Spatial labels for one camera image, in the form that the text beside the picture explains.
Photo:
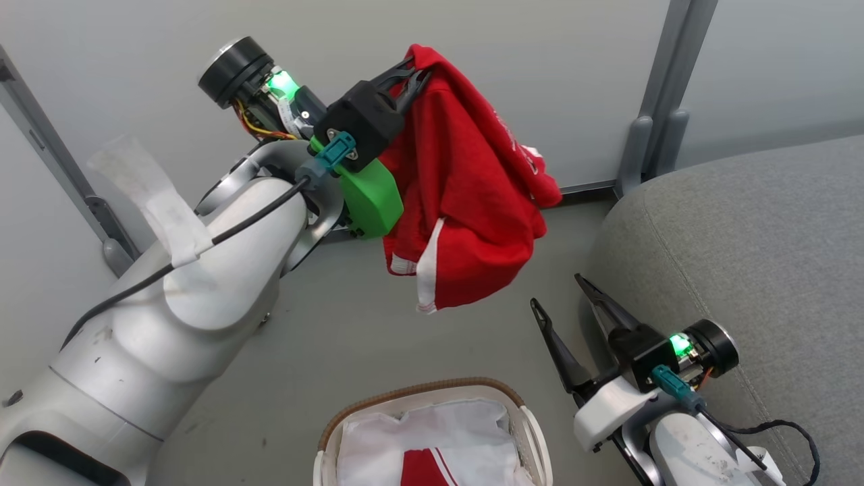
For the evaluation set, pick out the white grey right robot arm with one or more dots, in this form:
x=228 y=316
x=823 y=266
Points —
x=682 y=452

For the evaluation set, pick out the grey fabric sofa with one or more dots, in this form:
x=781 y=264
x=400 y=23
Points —
x=756 y=256

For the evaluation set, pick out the grey partition bottom rail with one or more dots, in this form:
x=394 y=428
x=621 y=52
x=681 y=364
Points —
x=587 y=187

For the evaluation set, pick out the grey partition foot bracket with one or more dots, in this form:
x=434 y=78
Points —
x=118 y=256

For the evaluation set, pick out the red jersey with white trim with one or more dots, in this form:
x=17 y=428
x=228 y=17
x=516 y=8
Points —
x=472 y=202

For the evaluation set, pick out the grey slanted partition post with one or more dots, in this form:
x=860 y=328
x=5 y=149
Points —
x=40 y=128

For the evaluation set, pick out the white tape strip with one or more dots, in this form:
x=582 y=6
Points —
x=169 y=209

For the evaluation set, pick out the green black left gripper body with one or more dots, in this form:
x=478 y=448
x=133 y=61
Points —
x=364 y=128

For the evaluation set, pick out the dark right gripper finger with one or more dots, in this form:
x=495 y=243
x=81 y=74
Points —
x=607 y=310
x=563 y=358

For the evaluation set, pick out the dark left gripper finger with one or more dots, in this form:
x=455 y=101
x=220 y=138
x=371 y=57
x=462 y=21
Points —
x=395 y=72
x=413 y=91

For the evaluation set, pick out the grey double partition post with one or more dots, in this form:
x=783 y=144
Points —
x=668 y=81

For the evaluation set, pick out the white laundry basket brown rim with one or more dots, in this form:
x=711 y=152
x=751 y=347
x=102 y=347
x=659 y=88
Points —
x=536 y=445

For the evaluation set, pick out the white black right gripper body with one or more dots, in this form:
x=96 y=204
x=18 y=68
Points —
x=624 y=412

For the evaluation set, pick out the white clothing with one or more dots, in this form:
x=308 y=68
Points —
x=439 y=425

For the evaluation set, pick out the red garment with white stripes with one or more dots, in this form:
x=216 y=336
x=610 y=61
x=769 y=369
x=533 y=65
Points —
x=422 y=469

